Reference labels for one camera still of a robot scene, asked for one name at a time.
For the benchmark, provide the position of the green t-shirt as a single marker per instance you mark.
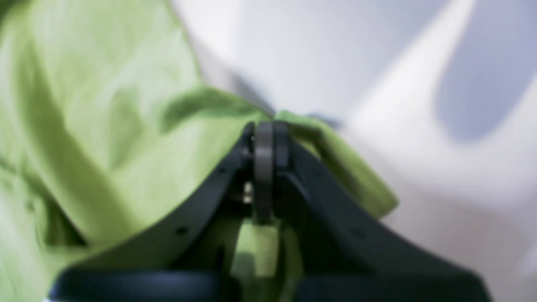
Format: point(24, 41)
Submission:
point(107, 125)

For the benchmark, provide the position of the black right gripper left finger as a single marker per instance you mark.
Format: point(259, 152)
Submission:
point(185, 257)

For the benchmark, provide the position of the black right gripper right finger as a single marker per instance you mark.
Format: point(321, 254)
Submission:
point(347, 255)

